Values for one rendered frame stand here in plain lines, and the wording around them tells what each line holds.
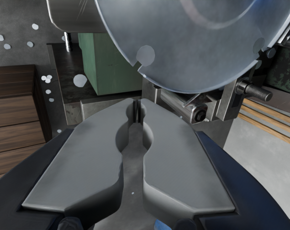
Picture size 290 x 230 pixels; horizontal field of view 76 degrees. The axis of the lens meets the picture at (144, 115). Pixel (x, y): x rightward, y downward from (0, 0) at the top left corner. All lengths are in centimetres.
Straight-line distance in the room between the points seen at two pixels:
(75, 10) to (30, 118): 56
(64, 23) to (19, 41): 80
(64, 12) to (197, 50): 15
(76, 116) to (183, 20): 27
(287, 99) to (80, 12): 54
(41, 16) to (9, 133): 50
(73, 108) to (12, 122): 36
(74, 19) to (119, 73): 19
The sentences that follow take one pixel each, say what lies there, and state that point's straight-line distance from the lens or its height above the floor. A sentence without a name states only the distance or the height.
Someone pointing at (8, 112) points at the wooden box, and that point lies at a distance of 70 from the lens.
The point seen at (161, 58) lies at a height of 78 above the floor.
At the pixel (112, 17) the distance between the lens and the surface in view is 19.
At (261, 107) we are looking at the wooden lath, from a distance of 142.
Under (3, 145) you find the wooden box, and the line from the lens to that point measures 77.
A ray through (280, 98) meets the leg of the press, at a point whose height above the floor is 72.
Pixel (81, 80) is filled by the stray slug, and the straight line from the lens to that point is 34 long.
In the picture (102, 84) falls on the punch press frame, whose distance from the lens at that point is 35.
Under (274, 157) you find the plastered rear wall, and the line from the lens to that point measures 182.
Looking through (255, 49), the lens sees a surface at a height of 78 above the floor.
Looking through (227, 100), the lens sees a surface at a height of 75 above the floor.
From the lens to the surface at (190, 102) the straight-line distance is 26.
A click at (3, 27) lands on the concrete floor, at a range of 98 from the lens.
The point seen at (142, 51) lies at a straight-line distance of 20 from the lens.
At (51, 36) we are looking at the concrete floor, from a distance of 97.
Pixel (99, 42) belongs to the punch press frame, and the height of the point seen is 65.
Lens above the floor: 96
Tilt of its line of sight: 50 degrees down
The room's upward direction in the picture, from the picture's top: 139 degrees clockwise
